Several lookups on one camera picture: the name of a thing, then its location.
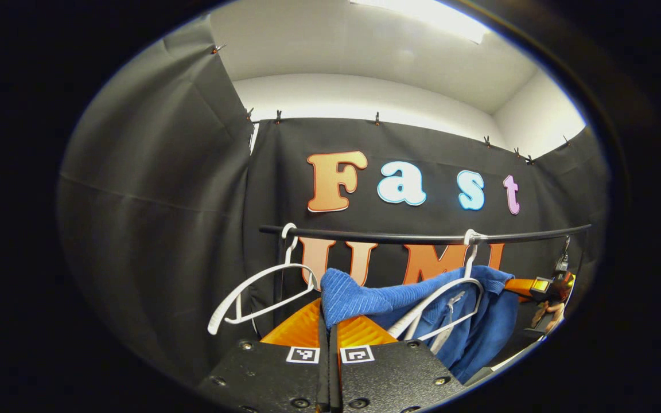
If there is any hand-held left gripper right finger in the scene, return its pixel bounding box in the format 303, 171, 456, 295
329, 314, 466, 413

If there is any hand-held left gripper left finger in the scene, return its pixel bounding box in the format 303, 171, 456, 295
196, 298, 330, 413

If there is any blue corduroy jacket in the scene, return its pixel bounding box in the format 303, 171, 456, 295
320, 265, 519, 385

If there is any white plastic hanger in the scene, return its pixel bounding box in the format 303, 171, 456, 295
388, 229, 486, 342
207, 223, 320, 336

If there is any black metal clothes rack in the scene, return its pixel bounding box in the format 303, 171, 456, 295
259, 224, 592, 316

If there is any black backdrop cloth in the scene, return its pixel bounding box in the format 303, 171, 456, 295
58, 17, 612, 391

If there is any row of backdrop clips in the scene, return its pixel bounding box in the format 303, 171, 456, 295
211, 43, 572, 166

